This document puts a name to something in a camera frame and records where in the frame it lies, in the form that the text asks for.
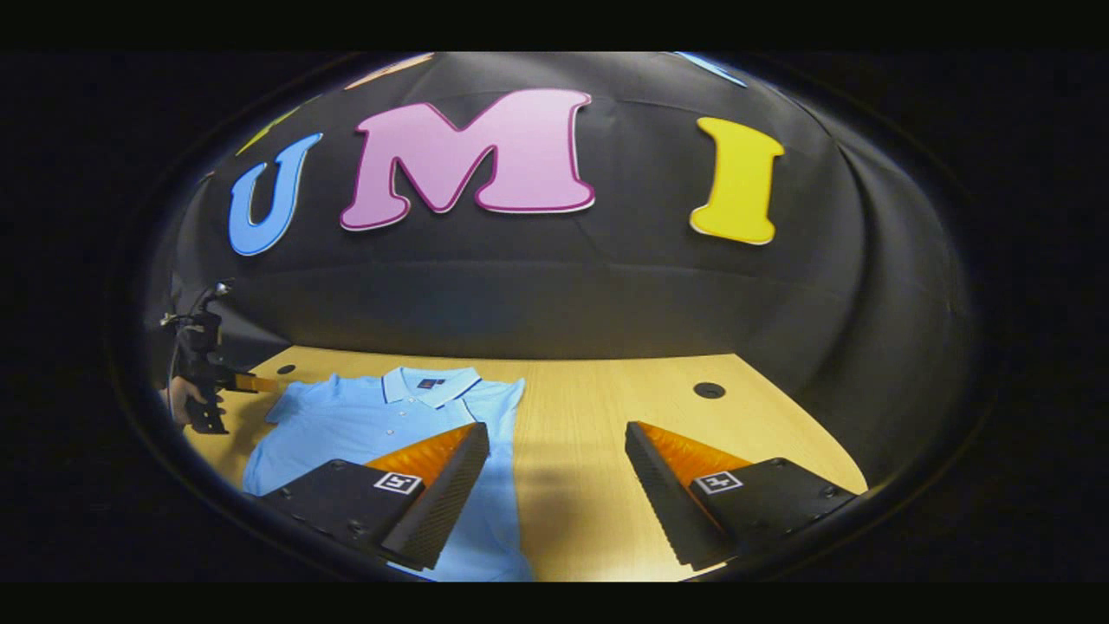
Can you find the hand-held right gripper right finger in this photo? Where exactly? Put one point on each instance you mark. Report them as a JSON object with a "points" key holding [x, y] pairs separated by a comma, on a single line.
{"points": [[667, 503]]}

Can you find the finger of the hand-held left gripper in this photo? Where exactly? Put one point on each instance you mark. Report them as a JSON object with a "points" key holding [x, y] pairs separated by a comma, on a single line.
{"points": [[251, 382]]}

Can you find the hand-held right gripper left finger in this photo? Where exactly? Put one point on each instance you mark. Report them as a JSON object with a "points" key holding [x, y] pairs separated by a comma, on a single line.
{"points": [[442, 503]]}

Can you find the light blue T-shirt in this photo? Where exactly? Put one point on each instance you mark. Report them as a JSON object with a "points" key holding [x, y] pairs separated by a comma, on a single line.
{"points": [[346, 425]]}

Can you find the black backdrop cloth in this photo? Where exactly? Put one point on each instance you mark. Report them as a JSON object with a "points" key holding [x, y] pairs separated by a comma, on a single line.
{"points": [[606, 286]]}

